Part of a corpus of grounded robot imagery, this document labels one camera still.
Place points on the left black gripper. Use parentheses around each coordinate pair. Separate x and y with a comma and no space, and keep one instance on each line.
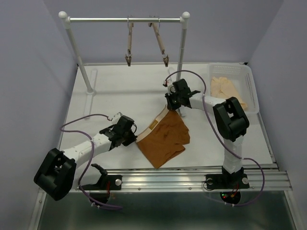
(128,139)

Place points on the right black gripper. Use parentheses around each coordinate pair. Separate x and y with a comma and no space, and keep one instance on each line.
(171,102)

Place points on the brown cotton underwear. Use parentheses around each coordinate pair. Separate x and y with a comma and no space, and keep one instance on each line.
(164,138)

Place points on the beige clip hanger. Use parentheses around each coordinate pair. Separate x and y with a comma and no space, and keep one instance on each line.
(156,27)
(128,55)

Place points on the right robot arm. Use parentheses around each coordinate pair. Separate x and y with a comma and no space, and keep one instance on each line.
(230,119)

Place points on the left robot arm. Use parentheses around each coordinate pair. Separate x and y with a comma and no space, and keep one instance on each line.
(56,174)

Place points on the cream underwear in basket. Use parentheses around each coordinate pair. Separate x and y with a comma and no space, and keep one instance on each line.
(223,88)

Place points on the white plastic basket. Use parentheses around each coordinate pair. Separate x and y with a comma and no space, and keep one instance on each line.
(242,78)

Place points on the white clothes rack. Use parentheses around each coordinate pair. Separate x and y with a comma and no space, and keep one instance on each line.
(90,81)

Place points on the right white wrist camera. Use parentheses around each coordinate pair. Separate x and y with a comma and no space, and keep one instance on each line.
(169,85)

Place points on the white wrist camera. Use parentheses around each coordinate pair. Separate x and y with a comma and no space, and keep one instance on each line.
(169,85)
(115,118)

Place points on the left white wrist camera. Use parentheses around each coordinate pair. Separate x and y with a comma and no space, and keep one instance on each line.
(115,118)

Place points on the aluminium mounting rail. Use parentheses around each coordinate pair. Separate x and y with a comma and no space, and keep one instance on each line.
(186,180)

